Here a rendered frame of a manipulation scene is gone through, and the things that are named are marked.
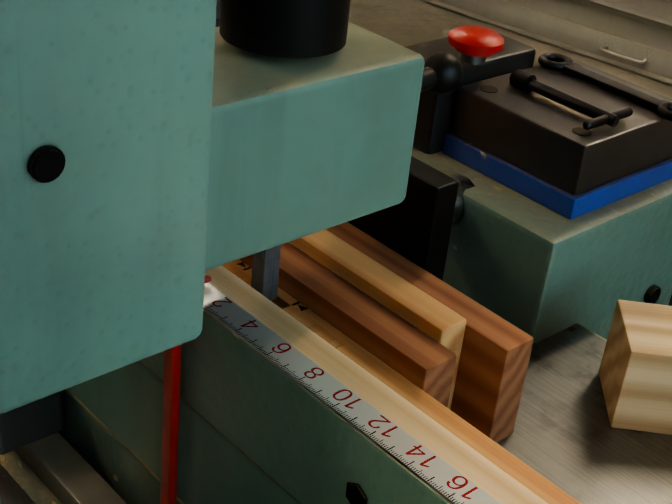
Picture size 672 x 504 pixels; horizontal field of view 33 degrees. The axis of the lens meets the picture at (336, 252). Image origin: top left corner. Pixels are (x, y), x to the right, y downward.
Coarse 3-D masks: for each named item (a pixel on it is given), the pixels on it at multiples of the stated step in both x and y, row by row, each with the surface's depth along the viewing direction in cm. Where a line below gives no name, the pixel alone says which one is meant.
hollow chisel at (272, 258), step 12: (264, 252) 50; (276, 252) 50; (252, 264) 51; (264, 264) 50; (276, 264) 51; (252, 276) 51; (264, 276) 50; (276, 276) 51; (264, 288) 51; (276, 288) 51
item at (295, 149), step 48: (384, 48) 47; (240, 96) 41; (288, 96) 42; (336, 96) 44; (384, 96) 46; (240, 144) 42; (288, 144) 43; (336, 144) 45; (384, 144) 47; (240, 192) 43; (288, 192) 44; (336, 192) 46; (384, 192) 49; (240, 240) 44; (288, 240) 46
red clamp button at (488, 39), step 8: (456, 32) 60; (464, 32) 60; (472, 32) 60; (480, 32) 60; (488, 32) 60; (496, 32) 61; (448, 40) 60; (456, 40) 60; (464, 40) 59; (472, 40) 59; (480, 40) 59; (488, 40) 59; (496, 40) 60; (456, 48) 60; (464, 48) 59; (472, 48) 59; (480, 48) 59; (488, 48) 59; (496, 48) 59; (480, 56) 60
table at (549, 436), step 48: (576, 336) 58; (96, 384) 57; (144, 384) 53; (528, 384) 54; (576, 384) 55; (144, 432) 54; (192, 432) 51; (528, 432) 51; (576, 432) 51; (624, 432) 52; (192, 480) 52; (240, 480) 49; (576, 480) 49; (624, 480) 49
